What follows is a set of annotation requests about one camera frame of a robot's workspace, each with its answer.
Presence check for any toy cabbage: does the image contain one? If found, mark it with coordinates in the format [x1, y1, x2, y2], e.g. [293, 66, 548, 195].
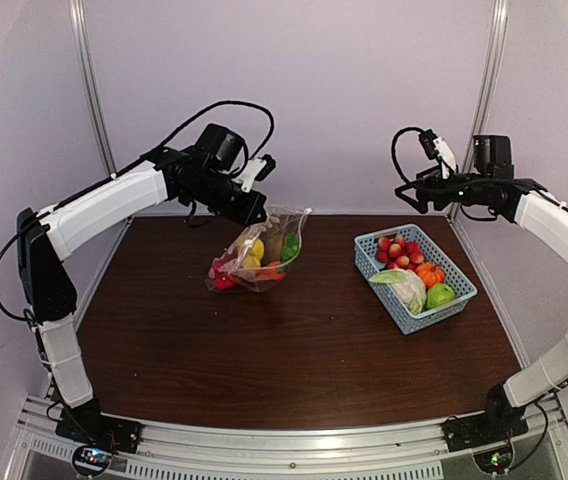
[368, 269, 427, 315]

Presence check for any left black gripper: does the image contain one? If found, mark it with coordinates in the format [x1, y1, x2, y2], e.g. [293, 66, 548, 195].
[185, 168, 267, 227]

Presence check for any red toy bell pepper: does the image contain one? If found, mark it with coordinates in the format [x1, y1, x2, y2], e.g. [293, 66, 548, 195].
[209, 260, 238, 291]

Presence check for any green toy apple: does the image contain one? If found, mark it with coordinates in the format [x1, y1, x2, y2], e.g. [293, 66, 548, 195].
[425, 283, 455, 310]

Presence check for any aluminium front rail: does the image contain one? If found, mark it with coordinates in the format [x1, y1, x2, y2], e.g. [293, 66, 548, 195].
[1, 394, 568, 480]

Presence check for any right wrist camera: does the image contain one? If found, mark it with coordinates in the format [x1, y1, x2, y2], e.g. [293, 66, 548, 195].
[418, 129, 458, 179]

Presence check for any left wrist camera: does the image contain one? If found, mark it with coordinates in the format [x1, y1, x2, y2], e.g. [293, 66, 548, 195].
[235, 154, 276, 193]

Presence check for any clear polka dot zip bag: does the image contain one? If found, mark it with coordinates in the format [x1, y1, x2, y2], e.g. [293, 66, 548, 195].
[205, 205, 313, 293]

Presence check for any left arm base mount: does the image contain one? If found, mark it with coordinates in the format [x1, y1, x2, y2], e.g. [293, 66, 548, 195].
[54, 399, 142, 479]

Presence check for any yellow toy pear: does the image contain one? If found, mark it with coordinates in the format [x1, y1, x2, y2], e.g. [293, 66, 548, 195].
[249, 239, 265, 261]

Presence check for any left black cable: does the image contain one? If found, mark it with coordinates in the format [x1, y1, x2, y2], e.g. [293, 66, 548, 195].
[0, 99, 276, 321]

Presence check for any right aluminium frame post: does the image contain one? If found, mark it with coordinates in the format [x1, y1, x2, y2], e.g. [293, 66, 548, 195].
[446, 0, 509, 221]

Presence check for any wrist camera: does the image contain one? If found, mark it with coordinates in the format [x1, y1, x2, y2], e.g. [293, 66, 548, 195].
[418, 129, 458, 179]
[235, 154, 276, 193]

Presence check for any orange toy pumpkin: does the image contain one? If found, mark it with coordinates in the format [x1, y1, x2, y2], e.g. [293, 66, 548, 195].
[415, 262, 446, 289]

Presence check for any aluminium frame post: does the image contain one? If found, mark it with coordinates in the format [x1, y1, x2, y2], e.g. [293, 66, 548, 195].
[68, 0, 118, 176]
[446, 0, 509, 221]

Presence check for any orange toy carrot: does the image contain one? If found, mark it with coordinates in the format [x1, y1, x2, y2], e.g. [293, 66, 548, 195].
[258, 233, 301, 281]

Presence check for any yellow toy bell pepper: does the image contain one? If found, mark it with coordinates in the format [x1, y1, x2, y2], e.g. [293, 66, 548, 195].
[243, 243, 263, 269]

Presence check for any black cable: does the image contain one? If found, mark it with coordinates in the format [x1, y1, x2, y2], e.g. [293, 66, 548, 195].
[390, 126, 505, 221]
[0, 99, 276, 321]

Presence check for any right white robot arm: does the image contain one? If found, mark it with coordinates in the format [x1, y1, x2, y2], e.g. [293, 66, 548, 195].
[395, 127, 568, 442]

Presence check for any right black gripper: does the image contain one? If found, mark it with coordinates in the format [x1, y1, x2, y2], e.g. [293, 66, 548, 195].
[395, 162, 491, 213]

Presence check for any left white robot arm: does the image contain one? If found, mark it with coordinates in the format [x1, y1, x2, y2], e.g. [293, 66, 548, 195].
[17, 124, 276, 444]

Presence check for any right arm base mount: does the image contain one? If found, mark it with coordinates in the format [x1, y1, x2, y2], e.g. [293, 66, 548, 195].
[441, 413, 529, 476]

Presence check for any blue plastic basket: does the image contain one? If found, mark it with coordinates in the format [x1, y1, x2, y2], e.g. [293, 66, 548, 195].
[354, 224, 477, 335]

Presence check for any right black cable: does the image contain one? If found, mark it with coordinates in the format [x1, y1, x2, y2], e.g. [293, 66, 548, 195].
[390, 126, 505, 221]

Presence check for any left aluminium frame post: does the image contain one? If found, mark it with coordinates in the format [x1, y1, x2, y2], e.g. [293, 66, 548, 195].
[68, 0, 118, 176]

